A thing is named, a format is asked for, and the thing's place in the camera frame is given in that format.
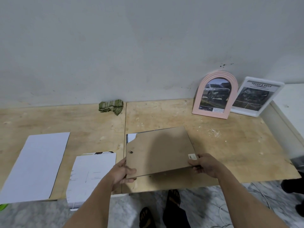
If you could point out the person's right hand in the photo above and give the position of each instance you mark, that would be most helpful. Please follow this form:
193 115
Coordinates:
210 165

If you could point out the person's left hand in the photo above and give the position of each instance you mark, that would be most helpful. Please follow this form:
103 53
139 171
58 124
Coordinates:
117 174

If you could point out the person's left thumb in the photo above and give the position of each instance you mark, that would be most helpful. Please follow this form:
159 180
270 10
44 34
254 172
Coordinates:
131 172

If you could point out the person's right thumb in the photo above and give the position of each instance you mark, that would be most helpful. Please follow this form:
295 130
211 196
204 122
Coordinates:
194 162

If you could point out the brown frame backing board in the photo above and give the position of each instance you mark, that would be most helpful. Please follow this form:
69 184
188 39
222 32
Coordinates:
159 151

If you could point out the person's left forearm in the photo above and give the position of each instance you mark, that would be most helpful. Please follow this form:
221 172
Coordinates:
91 204

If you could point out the person's right forearm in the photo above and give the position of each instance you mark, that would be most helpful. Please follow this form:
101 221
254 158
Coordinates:
247 201

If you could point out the white sticker label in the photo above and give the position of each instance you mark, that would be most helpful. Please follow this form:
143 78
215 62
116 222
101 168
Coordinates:
192 156

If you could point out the stack of printed white papers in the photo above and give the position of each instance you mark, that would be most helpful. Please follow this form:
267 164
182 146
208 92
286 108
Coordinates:
90 178

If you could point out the person's right sandalled foot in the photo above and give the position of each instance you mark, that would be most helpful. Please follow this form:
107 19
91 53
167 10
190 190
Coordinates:
173 198

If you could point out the person's sandalled foot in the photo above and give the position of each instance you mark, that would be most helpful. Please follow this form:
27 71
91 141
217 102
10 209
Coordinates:
146 218
173 198

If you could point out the person's left sandalled foot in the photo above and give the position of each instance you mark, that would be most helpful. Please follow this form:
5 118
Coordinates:
146 218

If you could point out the person's dark trouser leg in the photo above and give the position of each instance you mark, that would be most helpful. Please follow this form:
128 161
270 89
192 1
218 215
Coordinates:
175 217

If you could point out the green striped cloth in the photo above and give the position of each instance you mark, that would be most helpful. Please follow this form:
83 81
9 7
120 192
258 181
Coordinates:
111 106

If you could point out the large blank white paper sheet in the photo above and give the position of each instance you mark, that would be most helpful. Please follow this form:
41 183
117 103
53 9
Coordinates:
35 166

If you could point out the black object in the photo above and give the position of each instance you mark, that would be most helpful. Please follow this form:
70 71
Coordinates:
300 210
293 185

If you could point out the grey box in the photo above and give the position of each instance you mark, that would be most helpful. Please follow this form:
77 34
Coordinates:
298 165

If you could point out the white side cabinet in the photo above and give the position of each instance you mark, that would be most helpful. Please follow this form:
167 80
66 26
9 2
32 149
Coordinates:
288 116

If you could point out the bright green object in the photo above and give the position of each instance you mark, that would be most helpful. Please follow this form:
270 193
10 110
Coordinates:
3 206

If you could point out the pink arched picture frame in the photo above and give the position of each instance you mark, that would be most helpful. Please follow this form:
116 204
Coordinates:
215 96

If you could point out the white rectangular picture frame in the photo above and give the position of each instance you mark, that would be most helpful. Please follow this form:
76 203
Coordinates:
255 97

